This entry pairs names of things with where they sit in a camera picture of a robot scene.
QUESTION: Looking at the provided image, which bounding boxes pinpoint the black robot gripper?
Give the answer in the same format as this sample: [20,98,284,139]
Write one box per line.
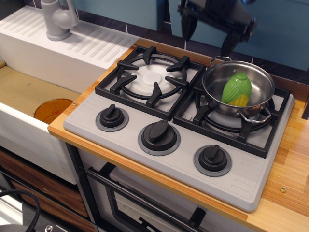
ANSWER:
[178,0,256,57]

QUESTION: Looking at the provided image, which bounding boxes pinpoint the stainless steel pot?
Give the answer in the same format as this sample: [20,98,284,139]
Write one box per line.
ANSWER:
[202,56,275,124]

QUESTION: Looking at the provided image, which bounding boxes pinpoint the green yellow toy corncob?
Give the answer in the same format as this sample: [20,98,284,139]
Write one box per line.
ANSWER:
[221,72,252,107]

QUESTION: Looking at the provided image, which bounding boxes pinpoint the grey toy stove top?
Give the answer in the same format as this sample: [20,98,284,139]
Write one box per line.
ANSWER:
[63,46,295,212]

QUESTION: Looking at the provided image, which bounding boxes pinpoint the black middle stove knob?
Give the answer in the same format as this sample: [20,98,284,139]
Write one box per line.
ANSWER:
[138,120,181,156]

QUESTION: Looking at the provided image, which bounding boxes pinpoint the black stove knob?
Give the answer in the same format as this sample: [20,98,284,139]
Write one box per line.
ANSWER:
[95,104,129,132]
[194,145,232,177]
[138,120,181,156]

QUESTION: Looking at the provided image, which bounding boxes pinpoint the black right stove knob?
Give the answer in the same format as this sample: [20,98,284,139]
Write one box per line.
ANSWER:
[194,145,232,177]

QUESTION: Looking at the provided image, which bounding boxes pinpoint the black left stove knob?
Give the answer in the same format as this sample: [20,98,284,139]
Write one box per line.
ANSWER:
[95,104,129,132]

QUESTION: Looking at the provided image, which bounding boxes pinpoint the black left burner grate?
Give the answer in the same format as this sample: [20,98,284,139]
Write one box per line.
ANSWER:
[95,46,206,121]

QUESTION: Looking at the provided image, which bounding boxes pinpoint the black burner grate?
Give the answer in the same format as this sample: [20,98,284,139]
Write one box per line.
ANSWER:
[95,46,206,121]
[173,77,293,158]

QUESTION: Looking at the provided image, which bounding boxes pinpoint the black right burner grate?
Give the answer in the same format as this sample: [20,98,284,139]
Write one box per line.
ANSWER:
[173,77,293,158]

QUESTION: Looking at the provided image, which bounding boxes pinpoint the grey toy faucet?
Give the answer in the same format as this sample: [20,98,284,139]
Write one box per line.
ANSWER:
[41,0,78,41]

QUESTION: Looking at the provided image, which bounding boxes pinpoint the orange sink drain plug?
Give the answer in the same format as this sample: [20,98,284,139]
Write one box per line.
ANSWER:
[34,99,73,124]

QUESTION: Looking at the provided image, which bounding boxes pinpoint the white toy sink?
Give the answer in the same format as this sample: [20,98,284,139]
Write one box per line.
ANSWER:
[0,6,138,184]

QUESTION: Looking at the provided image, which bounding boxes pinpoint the toy oven door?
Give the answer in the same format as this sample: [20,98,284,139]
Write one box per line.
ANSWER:
[79,150,251,232]

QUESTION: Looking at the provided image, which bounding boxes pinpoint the wood grain drawer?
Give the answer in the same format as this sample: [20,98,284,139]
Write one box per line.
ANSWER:
[0,149,96,232]

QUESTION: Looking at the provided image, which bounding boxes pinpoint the black braided cable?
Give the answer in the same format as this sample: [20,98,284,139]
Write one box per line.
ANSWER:
[0,189,41,232]

